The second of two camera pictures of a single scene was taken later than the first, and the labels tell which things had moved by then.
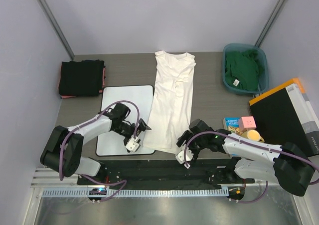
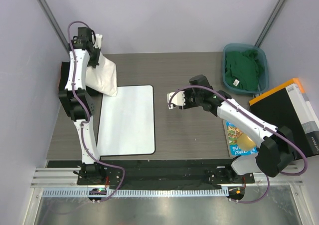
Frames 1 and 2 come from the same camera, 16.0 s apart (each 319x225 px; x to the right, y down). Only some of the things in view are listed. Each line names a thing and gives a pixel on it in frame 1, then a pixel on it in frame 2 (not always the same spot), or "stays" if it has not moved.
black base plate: [217, 173] stays
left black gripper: [141, 127] → [94, 63]
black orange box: [285, 114] stays
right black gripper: [186, 135] → [187, 105]
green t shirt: [244, 70] stays
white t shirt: [171, 108] → [103, 78]
